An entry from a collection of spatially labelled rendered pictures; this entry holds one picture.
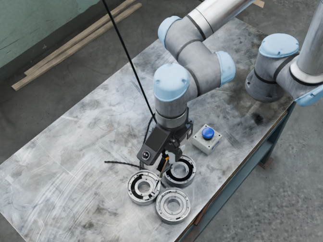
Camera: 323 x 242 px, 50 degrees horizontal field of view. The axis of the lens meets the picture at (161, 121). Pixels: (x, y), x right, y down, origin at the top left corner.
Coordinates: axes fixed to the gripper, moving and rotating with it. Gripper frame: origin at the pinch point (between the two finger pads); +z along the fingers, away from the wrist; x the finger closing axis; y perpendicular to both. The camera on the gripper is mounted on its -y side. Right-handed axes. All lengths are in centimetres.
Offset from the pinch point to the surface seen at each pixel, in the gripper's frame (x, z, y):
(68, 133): 38.0, 13.3, -7.8
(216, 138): -5.1, 8.7, 19.8
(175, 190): -5.2, 10.3, -2.4
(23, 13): 157, 56, 48
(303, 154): -30, 93, 89
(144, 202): -0.4, 9.9, -11.4
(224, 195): -11, 69, 30
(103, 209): 9.0, 13.3, -20.1
